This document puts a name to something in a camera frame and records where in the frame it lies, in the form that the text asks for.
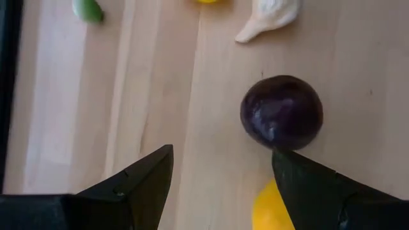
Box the black aluminium table frame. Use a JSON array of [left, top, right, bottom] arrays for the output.
[[0, 0, 25, 194]]

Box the white garlic bulb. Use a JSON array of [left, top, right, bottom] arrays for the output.
[[235, 0, 301, 44]]

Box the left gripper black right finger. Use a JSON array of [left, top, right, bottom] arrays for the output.
[[271, 149, 409, 230]]

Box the yellow lemon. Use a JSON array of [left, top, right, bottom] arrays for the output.
[[251, 178, 297, 230]]

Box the small green lime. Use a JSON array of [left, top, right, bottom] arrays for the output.
[[72, 0, 105, 24]]

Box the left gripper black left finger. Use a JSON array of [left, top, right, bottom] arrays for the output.
[[0, 144, 174, 230]]

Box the dark purple eggplant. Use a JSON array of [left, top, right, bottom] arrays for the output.
[[239, 75, 324, 151]]

